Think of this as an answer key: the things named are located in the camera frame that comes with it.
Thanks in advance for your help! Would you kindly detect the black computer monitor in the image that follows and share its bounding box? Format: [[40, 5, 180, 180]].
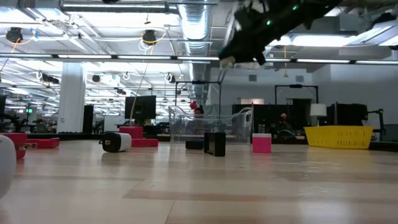
[[124, 95, 157, 126]]

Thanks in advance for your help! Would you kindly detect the wide black monitor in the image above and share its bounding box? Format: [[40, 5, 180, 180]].
[[328, 103, 369, 127]]

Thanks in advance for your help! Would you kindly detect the clear plastic bin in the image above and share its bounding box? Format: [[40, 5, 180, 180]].
[[168, 105, 254, 144]]

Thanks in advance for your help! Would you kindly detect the black ceiling cable reel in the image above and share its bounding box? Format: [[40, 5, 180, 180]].
[[5, 27, 24, 44], [142, 29, 157, 47]]

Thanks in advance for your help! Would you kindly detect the silver ventilation duct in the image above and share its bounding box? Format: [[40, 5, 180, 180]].
[[177, 0, 218, 105]]

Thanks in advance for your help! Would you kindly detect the dark room partition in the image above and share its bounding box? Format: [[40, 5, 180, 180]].
[[232, 103, 312, 139]]

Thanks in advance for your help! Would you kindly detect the white and black charger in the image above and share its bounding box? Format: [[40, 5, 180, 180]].
[[98, 132, 132, 153]]

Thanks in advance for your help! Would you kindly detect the black background gantry frame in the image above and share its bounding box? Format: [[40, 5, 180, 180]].
[[274, 84, 320, 105]]

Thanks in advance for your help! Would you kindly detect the pink and white charger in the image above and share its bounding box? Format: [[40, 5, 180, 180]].
[[252, 133, 272, 154]]

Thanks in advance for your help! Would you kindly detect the white wall charger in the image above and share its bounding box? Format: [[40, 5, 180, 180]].
[[0, 134, 17, 200]]

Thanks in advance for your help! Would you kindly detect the yellow plastic basket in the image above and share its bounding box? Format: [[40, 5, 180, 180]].
[[303, 125, 374, 150]]

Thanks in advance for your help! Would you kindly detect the white building pillar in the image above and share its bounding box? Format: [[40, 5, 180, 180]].
[[57, 62, 87, 134]]

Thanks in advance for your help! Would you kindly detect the bright ceiling light panel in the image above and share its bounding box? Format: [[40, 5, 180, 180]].
[[270, 32, 358, 47]]

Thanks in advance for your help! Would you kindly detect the small black rectangular device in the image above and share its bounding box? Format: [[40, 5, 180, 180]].
[[203, 132, 227, 157]]

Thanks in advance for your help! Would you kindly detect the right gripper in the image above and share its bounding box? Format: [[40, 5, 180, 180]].
[[218, 30, 269, 66]]

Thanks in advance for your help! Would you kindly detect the white cabinet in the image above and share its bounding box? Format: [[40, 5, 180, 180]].
[[103, 115, 126, 133]]

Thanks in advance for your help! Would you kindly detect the long ceiling light strip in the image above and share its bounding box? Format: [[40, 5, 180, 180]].
[[0, 53, 398, 65]]

